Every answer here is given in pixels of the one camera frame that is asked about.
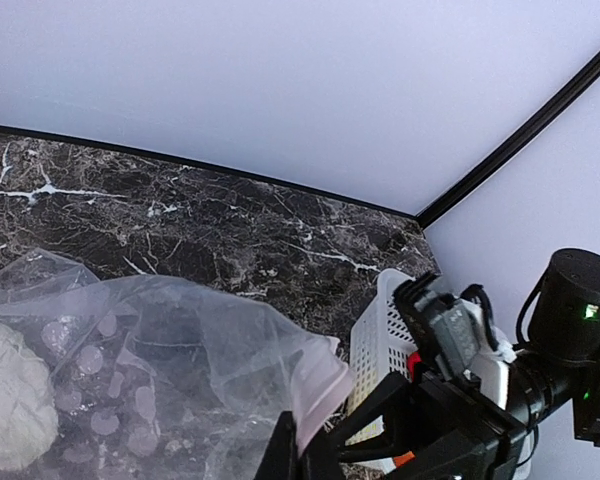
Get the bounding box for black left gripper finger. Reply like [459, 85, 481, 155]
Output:
[254, 411, 300, 480]

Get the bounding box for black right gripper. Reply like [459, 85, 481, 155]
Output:
[324, 369, 534, 480]

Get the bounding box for clear zip top bag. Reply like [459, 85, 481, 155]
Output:
[0, 250, 354, 479]

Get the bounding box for white toy cauliflower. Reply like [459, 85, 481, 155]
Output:
[0, 324, 59, 472]

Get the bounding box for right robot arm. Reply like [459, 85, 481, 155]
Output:
[331, 248, 600, 479]

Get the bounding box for white perforated plastic basket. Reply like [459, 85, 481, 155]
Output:
[343, 268, 444, 474]

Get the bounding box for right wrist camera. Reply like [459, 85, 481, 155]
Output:
[393, 273, 516, 409]

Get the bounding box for black right corner post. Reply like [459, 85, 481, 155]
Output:
[416, 50, 600, 229]

